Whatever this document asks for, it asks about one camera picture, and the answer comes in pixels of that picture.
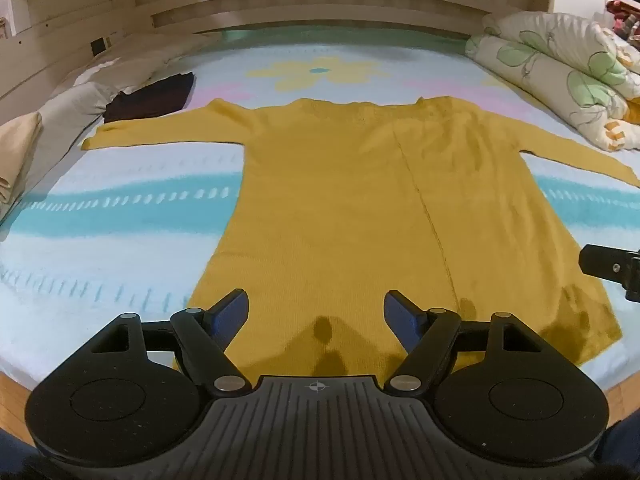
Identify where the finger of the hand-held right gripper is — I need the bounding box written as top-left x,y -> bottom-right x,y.
578,243 -> 640,304

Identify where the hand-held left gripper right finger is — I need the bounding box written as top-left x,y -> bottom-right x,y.
383,290 -> 543,397

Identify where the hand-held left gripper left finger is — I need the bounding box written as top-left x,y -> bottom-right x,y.
92,288 -> 253,397

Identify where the yellow knit sweater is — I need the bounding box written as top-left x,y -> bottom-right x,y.
81,95 -> 640,378

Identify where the flower print bed sheet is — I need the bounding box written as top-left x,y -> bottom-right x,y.
0,30 -> 640,411

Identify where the floral print duvet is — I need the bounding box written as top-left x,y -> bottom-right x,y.
465,11 -> 640,152

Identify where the dark maroon folded cloth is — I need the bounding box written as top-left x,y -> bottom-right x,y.
103,72 -> 196,124

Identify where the red patterned item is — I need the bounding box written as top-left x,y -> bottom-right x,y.
606,0 -> 640,43

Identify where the grey pillow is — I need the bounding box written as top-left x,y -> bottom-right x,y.
20,57 -> 156,198

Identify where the beige folded cloth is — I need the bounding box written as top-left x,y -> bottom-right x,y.
0,112 -> 44,222

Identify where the wooden headboard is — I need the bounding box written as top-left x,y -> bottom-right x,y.
0,0 -> 556,126

